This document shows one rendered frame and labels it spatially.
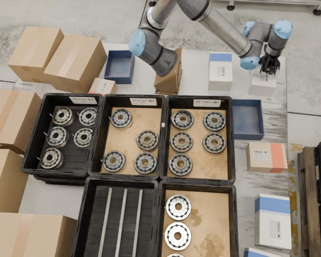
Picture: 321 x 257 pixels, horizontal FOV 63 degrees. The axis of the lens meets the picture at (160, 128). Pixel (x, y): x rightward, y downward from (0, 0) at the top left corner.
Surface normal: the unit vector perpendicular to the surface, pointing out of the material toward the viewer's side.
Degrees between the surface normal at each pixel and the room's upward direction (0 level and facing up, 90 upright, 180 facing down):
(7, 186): 90
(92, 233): 0
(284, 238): 0
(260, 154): 0
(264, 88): 90
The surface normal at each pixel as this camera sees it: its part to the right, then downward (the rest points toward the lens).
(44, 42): -0.09, -0.43
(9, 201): 0.99, 0.01
